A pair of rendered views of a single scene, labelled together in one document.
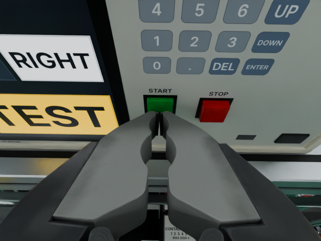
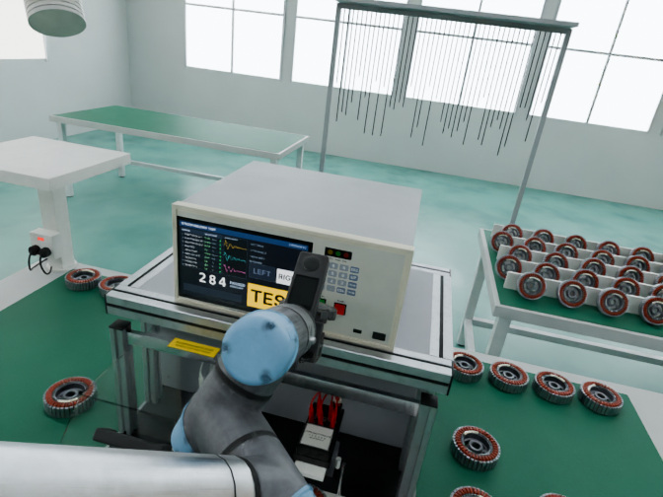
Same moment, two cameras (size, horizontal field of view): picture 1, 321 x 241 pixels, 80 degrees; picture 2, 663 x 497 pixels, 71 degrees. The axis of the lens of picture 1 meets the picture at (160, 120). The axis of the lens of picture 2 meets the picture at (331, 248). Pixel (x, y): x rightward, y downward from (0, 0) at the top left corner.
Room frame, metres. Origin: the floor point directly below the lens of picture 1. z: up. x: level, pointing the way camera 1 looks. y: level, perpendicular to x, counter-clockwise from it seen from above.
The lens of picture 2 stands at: (-0.62, -0.13, 1.62)
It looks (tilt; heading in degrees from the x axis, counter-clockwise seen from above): 24 degrees down; 10
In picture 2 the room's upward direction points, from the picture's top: 7 degrees clockwise
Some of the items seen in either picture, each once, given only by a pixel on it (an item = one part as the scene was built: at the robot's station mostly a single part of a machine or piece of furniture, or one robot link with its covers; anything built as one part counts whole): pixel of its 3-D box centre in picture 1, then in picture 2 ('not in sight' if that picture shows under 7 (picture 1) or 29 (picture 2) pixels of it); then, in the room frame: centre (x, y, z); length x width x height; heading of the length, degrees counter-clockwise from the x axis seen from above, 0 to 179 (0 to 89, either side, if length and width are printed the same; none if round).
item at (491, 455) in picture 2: not in sight; (475, 448); (0.27, -0.39, 0.77); 0.11 x 0.11 x 0.04
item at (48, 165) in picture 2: not in sight; (49, 224); (0.54, 0.99, 0.98); 0.37 x 0.35 x 0.46; 90
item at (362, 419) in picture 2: not in sight; (285, 366); (0.21, 0.08, 0.92); 0.66 x 0.01 x 0.30; 90
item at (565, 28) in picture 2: not in sight; (426, 134); (3.56, -0.11, 0.96); 1.84 x 0.50 x 1.93; 90
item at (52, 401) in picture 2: not in sight; (70, 396); (0.10, 0.58, 0.77); 0.11 x 0.11 x 0.04
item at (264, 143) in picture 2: not in sight; (186, 166); (3.31, 2.04, 0.37); 2.10 x 0.90 x 0.75; 90
